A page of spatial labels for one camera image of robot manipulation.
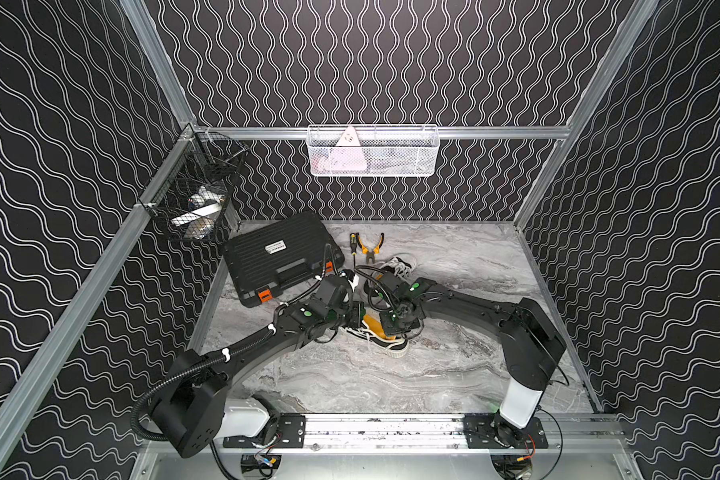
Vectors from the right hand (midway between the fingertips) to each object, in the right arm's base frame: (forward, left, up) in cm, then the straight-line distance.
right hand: (390, 329), depth 88 cm
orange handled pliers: (+31, +6, -3) cm, 32 cm away
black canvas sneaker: (+23, -5, +2) cm, 23 cm away
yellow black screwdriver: (+37, +12, -2) cm, 39 cm away
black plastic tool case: (+25, +36, +3) cm, 44 cm away
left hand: (+2, +7, +9) cm, 12 cm away
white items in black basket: (+19, +53, +25) cm, 62 cm away
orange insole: (-3, +4, +7) cm, 9 cm away
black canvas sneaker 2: (-6, 0, +1) cm, 6 cm away
